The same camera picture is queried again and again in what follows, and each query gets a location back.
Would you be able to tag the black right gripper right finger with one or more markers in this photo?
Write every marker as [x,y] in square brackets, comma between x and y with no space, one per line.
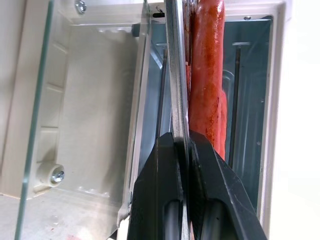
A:
[220,195]

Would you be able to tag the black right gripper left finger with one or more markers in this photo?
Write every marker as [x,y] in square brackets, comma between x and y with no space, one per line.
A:
[152,190]

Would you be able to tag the glass oven door cream frame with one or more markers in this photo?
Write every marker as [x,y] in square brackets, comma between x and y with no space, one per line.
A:
[100,100]

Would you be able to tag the short red sausage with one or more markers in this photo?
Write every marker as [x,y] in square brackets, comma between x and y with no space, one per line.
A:
[223,125]

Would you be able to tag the dark oven heating rod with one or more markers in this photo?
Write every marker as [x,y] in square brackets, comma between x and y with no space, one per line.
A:
[235,105]

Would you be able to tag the silver door screw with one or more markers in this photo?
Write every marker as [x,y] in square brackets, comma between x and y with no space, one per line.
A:
[81,6]
[57,175]

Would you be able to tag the cream toaster oven body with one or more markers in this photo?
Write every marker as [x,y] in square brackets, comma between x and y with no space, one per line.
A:
[275,100]

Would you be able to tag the long red sausage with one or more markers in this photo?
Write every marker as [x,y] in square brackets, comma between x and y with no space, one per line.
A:
[207,75]

